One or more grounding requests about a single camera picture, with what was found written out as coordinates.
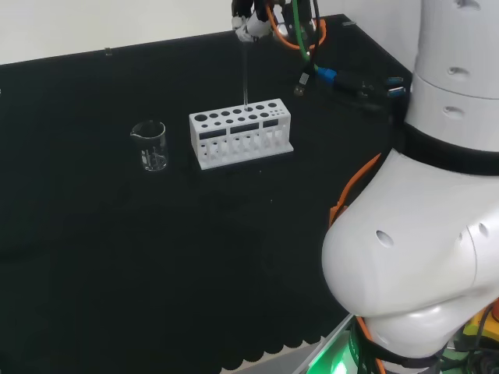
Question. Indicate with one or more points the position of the clear glass beaker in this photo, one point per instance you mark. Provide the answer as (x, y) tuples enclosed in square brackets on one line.
[(154, 156)]

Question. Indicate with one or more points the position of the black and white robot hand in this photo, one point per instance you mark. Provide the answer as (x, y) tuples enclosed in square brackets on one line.
[(253, 23)]

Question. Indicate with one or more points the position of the white test tube rack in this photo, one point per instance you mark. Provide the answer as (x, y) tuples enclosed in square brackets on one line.
[(210, 122)]

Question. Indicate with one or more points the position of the yellow stop button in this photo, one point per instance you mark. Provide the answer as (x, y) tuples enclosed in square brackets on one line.
[(475, 325)]

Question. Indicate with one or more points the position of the clear acrylic clip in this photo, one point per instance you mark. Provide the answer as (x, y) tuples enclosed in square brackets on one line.
[(108, 51), (348, 23)]

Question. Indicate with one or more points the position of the black cloth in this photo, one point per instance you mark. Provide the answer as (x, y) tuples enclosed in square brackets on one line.
[(117, 253)]

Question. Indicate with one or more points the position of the clear glass rod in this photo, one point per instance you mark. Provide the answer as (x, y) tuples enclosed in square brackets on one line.
[(245, 78)]

